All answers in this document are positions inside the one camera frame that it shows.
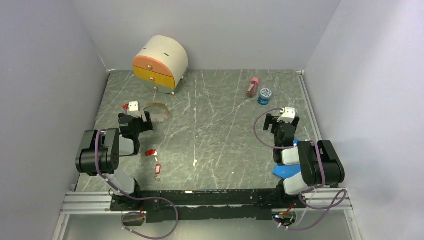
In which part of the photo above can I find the pink capped brown vial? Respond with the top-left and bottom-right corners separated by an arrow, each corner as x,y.
246,77 -> 259,98

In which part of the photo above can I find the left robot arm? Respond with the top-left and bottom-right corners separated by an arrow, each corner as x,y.
75,111 -> 154,210

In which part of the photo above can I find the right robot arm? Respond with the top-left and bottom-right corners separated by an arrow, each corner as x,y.
263,113 -> 346,208

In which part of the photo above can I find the blue foam sheet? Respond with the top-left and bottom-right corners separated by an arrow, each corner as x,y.
272,138 -> 301,179

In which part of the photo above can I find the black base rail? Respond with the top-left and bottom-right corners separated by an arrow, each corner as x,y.
109,186 -> 305,223

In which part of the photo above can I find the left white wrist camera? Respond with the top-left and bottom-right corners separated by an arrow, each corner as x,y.
123,101 -> 145,119

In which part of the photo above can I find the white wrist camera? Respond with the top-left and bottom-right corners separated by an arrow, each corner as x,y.
123,101 -> 145,119
277,107 -> 296,124

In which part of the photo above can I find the key with red label fob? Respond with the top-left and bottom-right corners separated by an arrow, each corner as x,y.
154,163 -> 162,181

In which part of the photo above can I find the key with red tag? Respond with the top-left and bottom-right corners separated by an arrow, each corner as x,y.
145,149 -> 158,162

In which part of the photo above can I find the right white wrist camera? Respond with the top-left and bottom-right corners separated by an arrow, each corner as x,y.
277,107 -> 296,124

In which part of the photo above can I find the round beige drawer box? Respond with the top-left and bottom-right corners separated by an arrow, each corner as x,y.
132,35 -> 189,95

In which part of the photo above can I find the aluminium frame rail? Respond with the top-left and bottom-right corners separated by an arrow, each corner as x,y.
60,188 -> 352,215

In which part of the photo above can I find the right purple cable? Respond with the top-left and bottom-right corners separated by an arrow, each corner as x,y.
253,107 -> 348,232

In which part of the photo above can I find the blue round tin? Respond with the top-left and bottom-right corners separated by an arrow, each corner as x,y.
257,88 -> 273,106

